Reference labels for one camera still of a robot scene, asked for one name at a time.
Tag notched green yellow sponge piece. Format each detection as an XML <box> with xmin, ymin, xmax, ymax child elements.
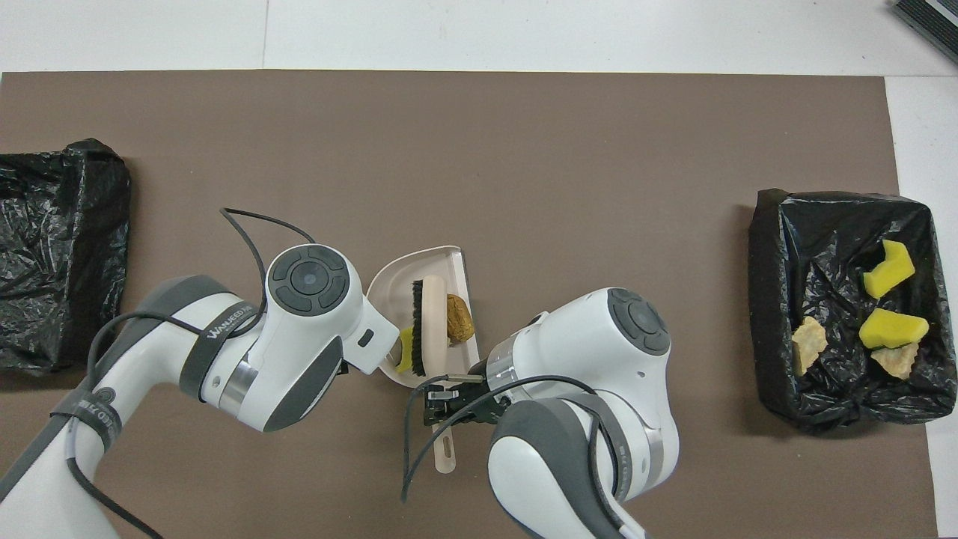
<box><xmin>862</xmin><ymin>239</ymin><xmax>916</xmax><ymax>300</ymax></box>

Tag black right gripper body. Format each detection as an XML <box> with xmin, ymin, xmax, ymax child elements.
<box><xmin>460</xmin><ymin>373</ymin><xmax>517</xmax><ymax>427</ymax></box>

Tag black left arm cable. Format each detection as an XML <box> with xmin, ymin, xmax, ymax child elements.
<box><xmin>66</xmin><ymin>207</ymin><xmax>318</xmax><ymax>539</ymax></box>

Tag dark ribbed device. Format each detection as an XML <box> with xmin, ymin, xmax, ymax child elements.
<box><xmin>891</xmin><ymin>0</ymin><xmax>958</xmax><ymax>66</ymax></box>

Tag beige hand brush black bristles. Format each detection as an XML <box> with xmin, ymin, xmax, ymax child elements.
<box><xmin>409</xmin><ymin>274</ymin><xmax>459</xmax><ymax>475</ymax></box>

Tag pale tan bread piece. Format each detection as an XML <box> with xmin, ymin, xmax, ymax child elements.
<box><xmin>446</xmin><ymin>293</ymin><xmax>477</xmax><ymax>344</ymax></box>

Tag black bag lined bin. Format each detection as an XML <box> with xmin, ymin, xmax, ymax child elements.
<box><xmin>748</xmin><ymin>188</ymin><xmax>958</xmax><ymax>436</ymax></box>
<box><xmin>0</xmin><ymin>138</ymin><xmax>132</xmax><ymax>377</ymax></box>

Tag brown table mat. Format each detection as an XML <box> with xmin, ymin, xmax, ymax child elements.
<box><xmin>0</xmin><ymin>70</ymin><xmax>939</xmax><ymax>539</ymax></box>

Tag beige plastic dustpan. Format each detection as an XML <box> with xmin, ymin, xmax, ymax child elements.
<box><xmin>364</xmin><ymin>243</ymin><xmax>481</xmax><ymax>390</ymax></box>

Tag pale yellow bread piece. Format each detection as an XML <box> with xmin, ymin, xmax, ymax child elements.
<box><xmin>870</xmin><ymin>342</ymin><xmax>921</xmax><ymax>381</ymax></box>

